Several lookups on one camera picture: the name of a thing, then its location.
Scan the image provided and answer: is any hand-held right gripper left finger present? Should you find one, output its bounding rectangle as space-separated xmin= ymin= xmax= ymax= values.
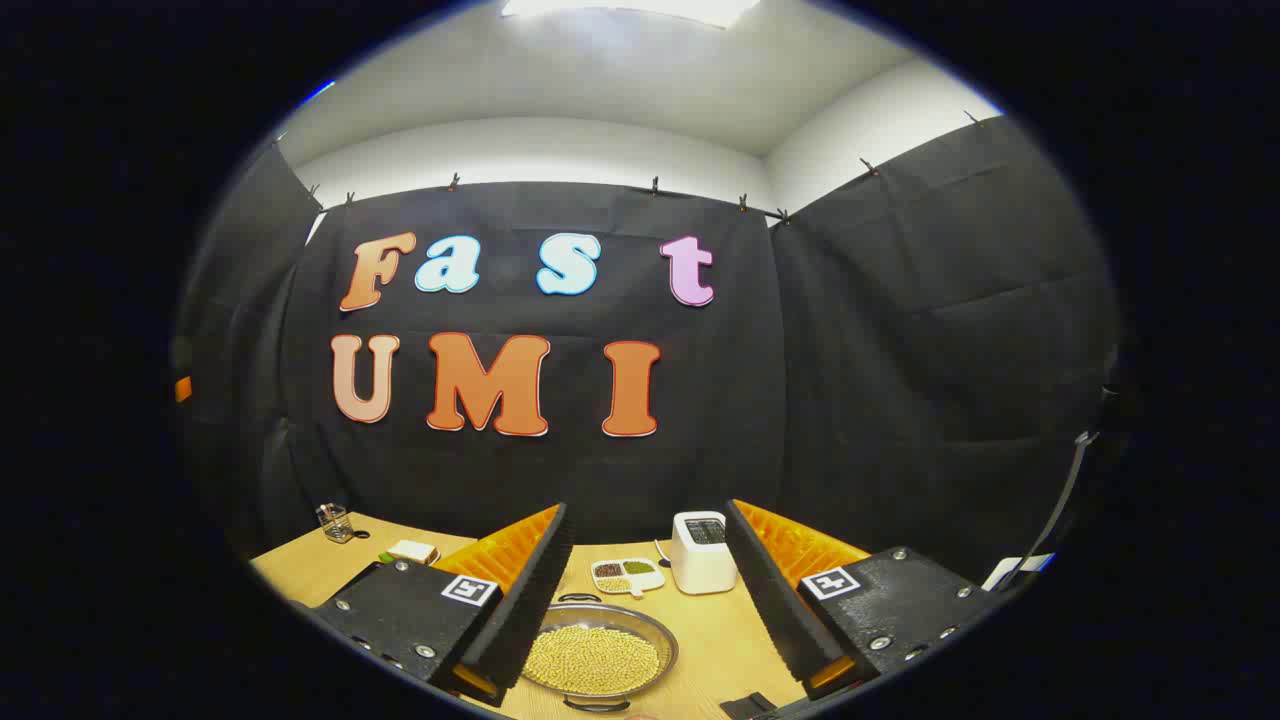
xmin=312 ymin=503 xmax=576 ymax=706

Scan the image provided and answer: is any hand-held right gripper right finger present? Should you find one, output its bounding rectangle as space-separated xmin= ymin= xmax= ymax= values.
xmin=725 ymin=498 xmax=1001 ymax=701

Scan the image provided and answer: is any steel pot with black handles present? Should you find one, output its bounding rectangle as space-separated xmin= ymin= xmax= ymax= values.
xmin=520 ymin=592 xmax=681 ymax=713

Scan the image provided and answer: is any white toaster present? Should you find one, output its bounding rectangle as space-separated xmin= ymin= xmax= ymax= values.
xmin=670 ymin=510 xmax=739 ymax=596

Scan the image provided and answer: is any pile of soybeans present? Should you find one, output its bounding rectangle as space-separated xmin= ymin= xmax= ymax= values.
xmin=524 ymin=625 xmax=663 ymax=696

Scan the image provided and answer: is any white divided bean dish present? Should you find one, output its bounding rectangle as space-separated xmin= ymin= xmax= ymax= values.
xmin=590 ymin=558 xmax=666 ymax=599

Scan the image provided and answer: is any black backdrop cloth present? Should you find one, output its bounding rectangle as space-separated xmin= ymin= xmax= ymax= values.
xmin=170 ymin=115 xmax=1121 ymax=601

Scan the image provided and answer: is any ceiling light panel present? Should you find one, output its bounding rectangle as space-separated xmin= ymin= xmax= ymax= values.
xmin=500 ymin=0 xmax=761 ymax=29

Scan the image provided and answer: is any black strap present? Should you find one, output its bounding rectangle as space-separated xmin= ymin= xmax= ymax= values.
xmin=1025 ymin=430 xmax=1101 ymax=581

